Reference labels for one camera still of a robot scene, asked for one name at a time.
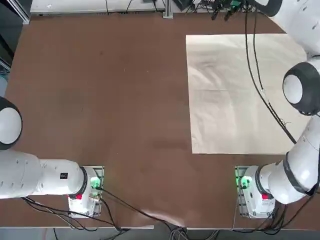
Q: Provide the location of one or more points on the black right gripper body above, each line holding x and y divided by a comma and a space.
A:
228, 3

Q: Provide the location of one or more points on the beige tablecloth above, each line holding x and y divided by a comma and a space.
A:
220, 112

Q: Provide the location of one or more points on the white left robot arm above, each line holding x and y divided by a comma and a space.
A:
20, 172

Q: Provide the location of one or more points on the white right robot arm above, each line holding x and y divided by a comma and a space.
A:
295, 20

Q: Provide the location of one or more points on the white panel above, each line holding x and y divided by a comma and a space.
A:
75, 6

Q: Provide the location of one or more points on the dark cabinet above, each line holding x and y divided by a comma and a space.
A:
5, 37

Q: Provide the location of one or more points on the aluminium profile post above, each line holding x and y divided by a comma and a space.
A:
167, 8

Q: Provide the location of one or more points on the aluminium frame bar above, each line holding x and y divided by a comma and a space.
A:
21, 12

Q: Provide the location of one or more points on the aluminium edge rail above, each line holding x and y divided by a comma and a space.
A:
137, 227

